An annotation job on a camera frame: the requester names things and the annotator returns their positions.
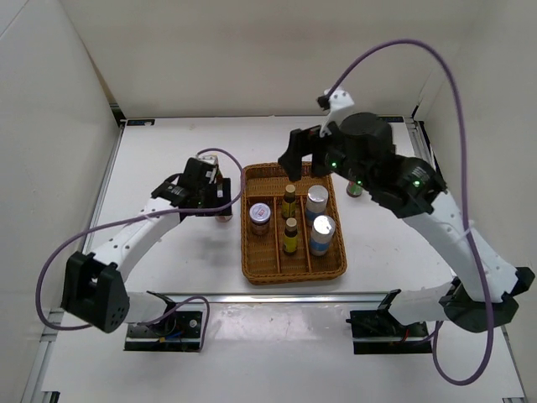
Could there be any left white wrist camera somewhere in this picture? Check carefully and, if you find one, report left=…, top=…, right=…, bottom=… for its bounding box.
left=196, top=154, right=218, bottom=166

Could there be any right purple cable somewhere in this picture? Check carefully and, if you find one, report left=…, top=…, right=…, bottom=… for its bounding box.
left=322, top=39, right=496, bottom=385

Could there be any right green sauce bottle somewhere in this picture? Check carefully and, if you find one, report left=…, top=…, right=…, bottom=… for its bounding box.
left=346, top=181, right=363, bottom=197

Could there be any woven wicker basket tray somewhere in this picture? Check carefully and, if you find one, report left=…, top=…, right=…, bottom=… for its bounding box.
left=241, top=162, right=347, bottom=285

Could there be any small yellow bottle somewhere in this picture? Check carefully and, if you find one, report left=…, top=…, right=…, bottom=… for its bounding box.
left=281, top=184, right=296, bottom=219
left=283, top=217, right=298, bottom=254

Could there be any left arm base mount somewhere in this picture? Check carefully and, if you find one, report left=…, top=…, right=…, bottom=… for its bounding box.
left=123, top=297, right=210, bottom=353

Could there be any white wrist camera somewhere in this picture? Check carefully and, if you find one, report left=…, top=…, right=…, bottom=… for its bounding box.
left=317, top=86, right=355, bottom=138
left=196, top=154, right=218, bottom=166

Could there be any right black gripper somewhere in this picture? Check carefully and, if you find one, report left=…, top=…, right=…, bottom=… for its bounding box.
left=278, top=123, right=373, bottom=192

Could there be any silver-top shaker bottle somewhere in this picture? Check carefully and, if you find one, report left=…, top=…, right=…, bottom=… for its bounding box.
left=305, top=185, right=329, bottom=227
left=309, top=215, right=336, bottom=256

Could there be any green sauce bottle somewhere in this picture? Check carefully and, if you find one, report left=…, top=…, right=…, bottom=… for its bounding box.
left=346, top=181, right=363, bottom=197
left=208, top=154, right=223, bottom=184

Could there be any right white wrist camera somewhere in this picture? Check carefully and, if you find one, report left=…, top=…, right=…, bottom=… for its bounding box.
left=317, top=86, right=355, bottom=138

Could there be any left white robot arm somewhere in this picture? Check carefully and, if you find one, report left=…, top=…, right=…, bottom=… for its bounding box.
left=60, top=154, right=232, bottom=336

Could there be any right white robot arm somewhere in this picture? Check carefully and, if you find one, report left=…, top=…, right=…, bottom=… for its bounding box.
left=278, top=113, right=535, bottom=336

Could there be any left green sauce bottle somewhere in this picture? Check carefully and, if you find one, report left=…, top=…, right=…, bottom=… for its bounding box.
left=208, top=154, right=223, bottom=184

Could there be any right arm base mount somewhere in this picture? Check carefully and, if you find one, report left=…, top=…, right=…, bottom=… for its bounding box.
left=346, top=311, right=432, bottom=355

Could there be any white-lid jar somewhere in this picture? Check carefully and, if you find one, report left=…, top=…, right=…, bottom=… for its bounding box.
left=249, top=202, right=272, bottom=236
left=215, top=215, right=232, bottom=222

